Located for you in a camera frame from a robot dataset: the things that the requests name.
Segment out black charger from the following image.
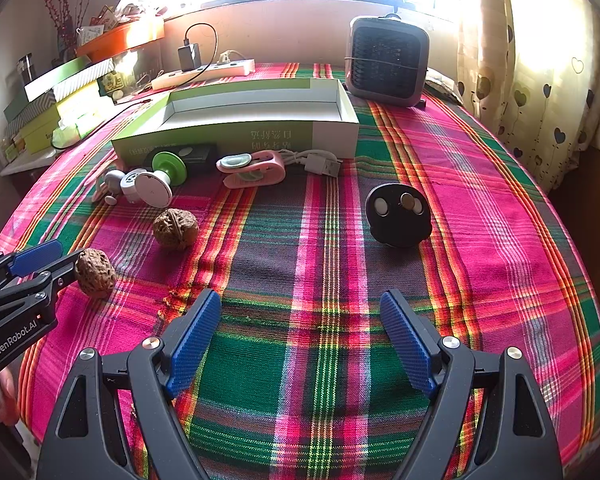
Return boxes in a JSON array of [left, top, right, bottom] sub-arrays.
[[178, 44, 202, 72]]

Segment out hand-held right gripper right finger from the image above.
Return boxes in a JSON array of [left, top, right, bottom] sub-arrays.
[[380, 289, 563, 480]]

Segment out person's left hand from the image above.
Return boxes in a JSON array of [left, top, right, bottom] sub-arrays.
[[0, 366, 20, 427]]

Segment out black round holder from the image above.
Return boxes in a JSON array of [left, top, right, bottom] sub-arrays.
[[365, 183, 433, 248]]

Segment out glass tank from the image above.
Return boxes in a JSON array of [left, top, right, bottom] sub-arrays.
[[97, 42, 164, 98]]

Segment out green round disc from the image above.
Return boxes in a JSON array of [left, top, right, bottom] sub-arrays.
[[151, 150, 188, 179]]

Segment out wrinkled brown walnut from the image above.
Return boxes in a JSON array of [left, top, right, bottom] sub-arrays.
[[153, 208, 200, 249]]

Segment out black charger cable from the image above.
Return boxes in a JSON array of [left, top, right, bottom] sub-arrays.
[[182, 23, 220, 81]]

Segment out green tissue pack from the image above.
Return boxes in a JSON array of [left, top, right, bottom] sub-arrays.
[[52, 112, 99, 148]]

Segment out cream heart-print curtain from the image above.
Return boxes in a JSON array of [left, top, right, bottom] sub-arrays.
[[457, 0, 600, 193]]

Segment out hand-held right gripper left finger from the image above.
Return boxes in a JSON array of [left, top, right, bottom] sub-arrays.
[[36, 288, 222, 480]]

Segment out white power strip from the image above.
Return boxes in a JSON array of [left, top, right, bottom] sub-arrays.
[[151, 57, 257, 92]]

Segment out green and white cardboard box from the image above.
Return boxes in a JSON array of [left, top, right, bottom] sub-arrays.
[[111, 78, 360, 171]]

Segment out pitted brown walnut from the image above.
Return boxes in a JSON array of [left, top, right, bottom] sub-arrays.
[[74, 248, 117, 298]]

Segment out yellow green box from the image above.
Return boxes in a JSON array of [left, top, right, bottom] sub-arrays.
[[5, 87, 101, 155]]

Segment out plaid blanket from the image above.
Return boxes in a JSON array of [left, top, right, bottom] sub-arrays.
[[0, 62, 600, 480]]

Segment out white round gadget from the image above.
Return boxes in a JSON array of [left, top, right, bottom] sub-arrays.
[[102, 166, 173, 208]]

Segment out grey portable heater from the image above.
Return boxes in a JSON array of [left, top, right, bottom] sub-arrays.
[[345, 14, 431, 107]]

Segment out red berry branches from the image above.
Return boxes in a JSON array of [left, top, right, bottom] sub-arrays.
[[37, 0, 106, 51]]

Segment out orange box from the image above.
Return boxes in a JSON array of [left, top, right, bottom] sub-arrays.
[[76, 16, 166, 63]]

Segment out pink clip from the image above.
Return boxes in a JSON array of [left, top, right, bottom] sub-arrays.
[[216, 150, 287, 190]]

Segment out white plastic bag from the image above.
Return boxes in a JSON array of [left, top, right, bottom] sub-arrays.
[[114, 0, 167, 20]]

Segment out white usb cable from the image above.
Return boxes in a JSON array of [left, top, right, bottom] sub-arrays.
[[280, 149, 342, 179]]

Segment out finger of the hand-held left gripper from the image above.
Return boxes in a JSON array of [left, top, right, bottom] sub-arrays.
[[0, 239, 64, 297], [0, 253, 84, 362]]

